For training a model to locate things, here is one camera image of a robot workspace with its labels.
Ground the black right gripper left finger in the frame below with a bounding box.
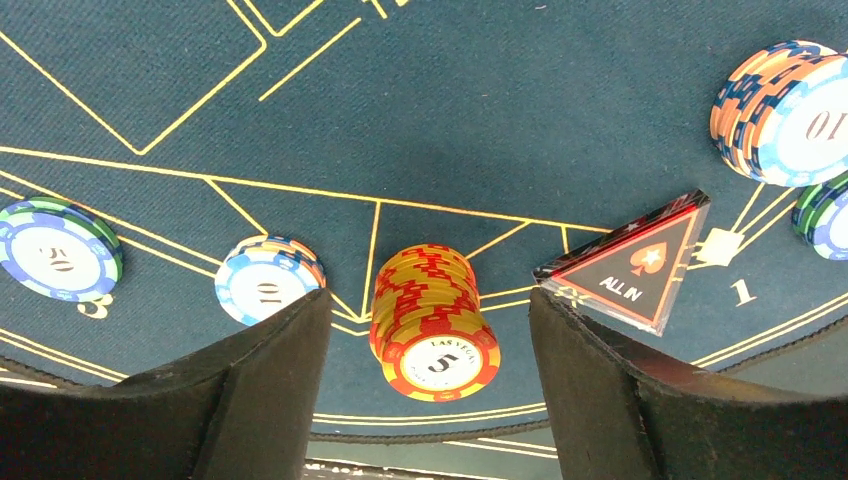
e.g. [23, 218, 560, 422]
[1, 290, 331, 479]

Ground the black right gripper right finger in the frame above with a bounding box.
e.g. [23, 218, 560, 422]
[529, 290, 847, 479]

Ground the red triangular dealer button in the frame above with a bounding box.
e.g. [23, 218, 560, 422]
[533, 189, 711, 336]

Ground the orange poker chip stack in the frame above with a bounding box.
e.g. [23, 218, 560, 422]
[369, 243, 502, 402]

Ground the green poker chip stack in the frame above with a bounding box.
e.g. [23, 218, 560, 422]
[1, 197, 124, 302]

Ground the dark green poker mat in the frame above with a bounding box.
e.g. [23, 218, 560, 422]
[1, 310, 847, 479]

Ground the round dark poker mat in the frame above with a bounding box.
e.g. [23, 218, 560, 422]
[1, 1, 847, 438]

